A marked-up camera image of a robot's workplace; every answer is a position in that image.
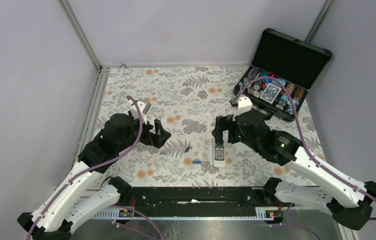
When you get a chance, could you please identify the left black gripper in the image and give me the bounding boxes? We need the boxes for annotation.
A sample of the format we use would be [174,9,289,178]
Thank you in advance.
[117,112,171,152]

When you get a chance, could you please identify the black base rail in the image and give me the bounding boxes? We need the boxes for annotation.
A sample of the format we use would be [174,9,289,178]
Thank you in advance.
[108,176,294,220]

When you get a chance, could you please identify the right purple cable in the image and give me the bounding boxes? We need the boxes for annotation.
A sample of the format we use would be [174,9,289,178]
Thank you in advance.
[233,76,376,221]

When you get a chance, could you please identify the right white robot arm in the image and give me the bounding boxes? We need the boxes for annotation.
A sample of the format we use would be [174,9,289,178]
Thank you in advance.
[212,110,376,231]

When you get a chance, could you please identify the floral table mat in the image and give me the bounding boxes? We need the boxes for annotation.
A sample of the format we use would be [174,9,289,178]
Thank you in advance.
[95,66,312,187]

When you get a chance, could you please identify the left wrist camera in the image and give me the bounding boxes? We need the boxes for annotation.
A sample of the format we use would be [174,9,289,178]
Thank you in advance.
[128,99,151,124]

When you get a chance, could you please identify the white remote control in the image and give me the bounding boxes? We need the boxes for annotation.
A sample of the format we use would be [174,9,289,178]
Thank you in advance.
[212,141,226,167]

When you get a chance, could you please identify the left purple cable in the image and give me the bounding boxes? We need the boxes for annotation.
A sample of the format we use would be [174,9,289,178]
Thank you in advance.
[25,95,144,240]

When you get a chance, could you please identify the blue playing card deck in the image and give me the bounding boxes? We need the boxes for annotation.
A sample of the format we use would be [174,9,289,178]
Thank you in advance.
[260,83,282,104]

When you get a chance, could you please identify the purple cable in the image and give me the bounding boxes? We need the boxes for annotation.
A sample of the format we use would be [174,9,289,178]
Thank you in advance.
[233,76,376,221]
[25,95,144,240]

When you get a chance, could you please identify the black poker chip case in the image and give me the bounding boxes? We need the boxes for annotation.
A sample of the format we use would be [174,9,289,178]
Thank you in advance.
[233,28,333,122]

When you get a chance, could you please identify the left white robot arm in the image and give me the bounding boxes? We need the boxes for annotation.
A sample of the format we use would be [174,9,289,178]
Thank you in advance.
[17,113,171,240]

